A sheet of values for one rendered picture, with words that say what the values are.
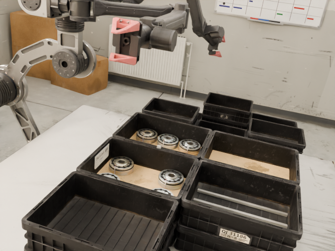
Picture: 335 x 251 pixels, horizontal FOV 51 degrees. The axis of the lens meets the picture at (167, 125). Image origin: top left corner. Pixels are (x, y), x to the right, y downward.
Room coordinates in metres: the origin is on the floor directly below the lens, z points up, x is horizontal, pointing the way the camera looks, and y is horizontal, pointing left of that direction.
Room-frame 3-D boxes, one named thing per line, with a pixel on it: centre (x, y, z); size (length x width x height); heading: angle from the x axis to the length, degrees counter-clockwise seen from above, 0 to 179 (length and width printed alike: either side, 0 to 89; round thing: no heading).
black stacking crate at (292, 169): (1.34, -0.38, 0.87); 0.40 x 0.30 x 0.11; 76
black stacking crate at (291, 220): (1.05, -0.30, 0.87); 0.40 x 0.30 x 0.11; 76
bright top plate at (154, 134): (1.54, 0.09, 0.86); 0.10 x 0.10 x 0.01
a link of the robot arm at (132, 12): (1.39, 0.20, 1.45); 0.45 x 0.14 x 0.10; 107
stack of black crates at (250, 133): (2.35, -0.80, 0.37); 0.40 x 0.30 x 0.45; 77
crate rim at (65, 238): (0.86, 0.16, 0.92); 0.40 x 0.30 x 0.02; 76
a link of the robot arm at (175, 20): (1.22, 0.05, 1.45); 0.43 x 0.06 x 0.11; 166
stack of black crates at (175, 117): (2.53, -0.02, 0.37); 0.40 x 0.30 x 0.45; 77
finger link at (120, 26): (0.84, 0.14, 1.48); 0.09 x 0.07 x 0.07; 167
